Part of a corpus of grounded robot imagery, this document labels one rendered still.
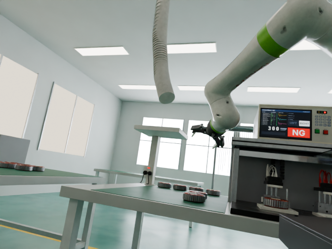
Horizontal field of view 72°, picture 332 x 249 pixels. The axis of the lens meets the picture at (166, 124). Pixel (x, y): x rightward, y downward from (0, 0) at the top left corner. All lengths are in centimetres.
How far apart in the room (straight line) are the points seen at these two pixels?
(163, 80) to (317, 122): 139
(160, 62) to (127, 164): 633
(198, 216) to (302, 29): 72
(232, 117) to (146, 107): 766
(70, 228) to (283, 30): 117
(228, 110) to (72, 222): 88
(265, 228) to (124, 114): 814
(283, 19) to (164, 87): 157
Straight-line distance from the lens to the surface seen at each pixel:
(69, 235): 126
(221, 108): 98
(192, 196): 116
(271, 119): 140
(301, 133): 141
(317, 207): 140
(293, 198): 150
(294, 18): 79
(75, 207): 123
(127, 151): 849
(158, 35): 266
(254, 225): 97
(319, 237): 46
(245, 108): 796
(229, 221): 97
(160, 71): 237
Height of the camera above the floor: 88
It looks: 11 degrees up
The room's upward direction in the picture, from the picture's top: 8 degrees clockwise
